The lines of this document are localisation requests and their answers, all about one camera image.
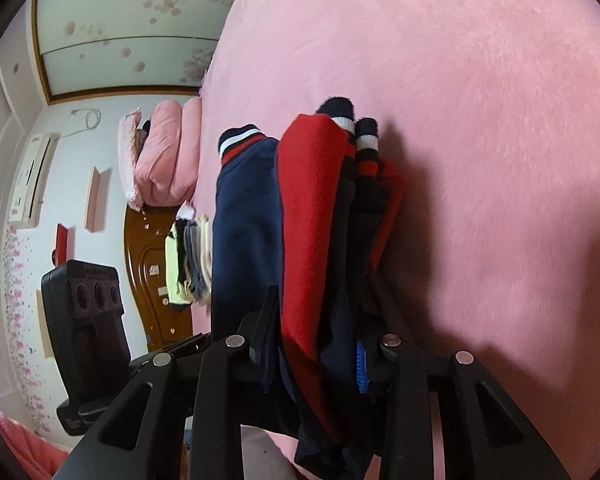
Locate white air conditioner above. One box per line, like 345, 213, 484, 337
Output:
7, 132, 62, 227

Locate wooden headboard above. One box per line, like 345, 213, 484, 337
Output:
123, 200, 207, 353

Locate pink plush blanket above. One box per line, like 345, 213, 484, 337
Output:
192, 0, 600, 480

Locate floral sliding wardrobe doors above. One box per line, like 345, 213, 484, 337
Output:
32, 0, 255, 107

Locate red and navy varsity jacket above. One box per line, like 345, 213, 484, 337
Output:
211, 96, 407, 480

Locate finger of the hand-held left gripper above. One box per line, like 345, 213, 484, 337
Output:
129, 332, 214, 376

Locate pink wall shelf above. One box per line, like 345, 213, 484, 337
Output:
84, 165, 112, 234

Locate red wall ornament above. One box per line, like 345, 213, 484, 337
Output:
50, 223, 72, 267

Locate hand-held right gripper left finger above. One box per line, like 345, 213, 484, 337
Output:
55, 286, 283, 480

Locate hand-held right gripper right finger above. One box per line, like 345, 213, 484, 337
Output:
352, 332, 572, 480

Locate pink ruffled pillow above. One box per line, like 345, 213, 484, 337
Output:
117, 107, 147, 212

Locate white cable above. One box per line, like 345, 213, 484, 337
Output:
70, 107, 104, 137

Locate pink folded quilt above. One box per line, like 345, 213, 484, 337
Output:
134, 97, 204, 209

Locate pink cloth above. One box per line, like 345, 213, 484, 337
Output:
0, 407, 72, 480

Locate stack of folded clothes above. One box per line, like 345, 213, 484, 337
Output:
162, 202, 217, 314

